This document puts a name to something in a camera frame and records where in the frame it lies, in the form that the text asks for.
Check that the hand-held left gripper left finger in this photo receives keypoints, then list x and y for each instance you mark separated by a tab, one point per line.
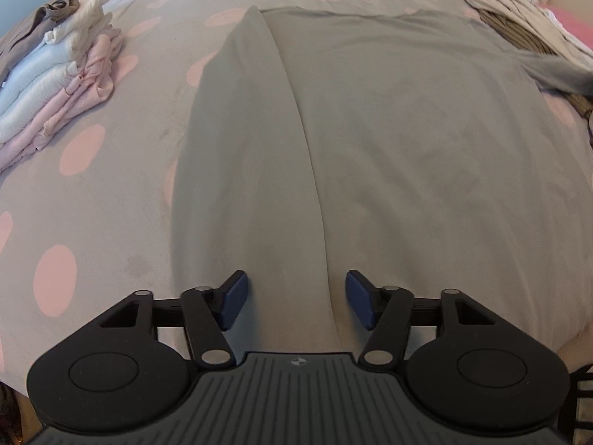
234	301

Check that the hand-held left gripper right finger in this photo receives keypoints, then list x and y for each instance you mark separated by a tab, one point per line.
361	301

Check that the grey t-shirt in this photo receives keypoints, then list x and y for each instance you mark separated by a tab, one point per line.
394	148

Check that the stack of folded clothes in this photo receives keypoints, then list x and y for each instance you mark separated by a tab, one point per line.
92	74

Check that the grey pink-dotted bed cover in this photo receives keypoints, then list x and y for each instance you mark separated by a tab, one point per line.
116	194

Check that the black chair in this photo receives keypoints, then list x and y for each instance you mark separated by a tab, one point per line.
584	403

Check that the white folded top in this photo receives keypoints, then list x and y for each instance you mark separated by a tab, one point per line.
32	88

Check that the brown striped garment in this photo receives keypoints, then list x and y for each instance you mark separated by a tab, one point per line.
514	32

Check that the cream folded top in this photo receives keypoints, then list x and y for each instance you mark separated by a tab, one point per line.
88	14

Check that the white crumpled garment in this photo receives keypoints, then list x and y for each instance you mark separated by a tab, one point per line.
509	4

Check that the brown folded garment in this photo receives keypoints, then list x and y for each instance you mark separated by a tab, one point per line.
28	32

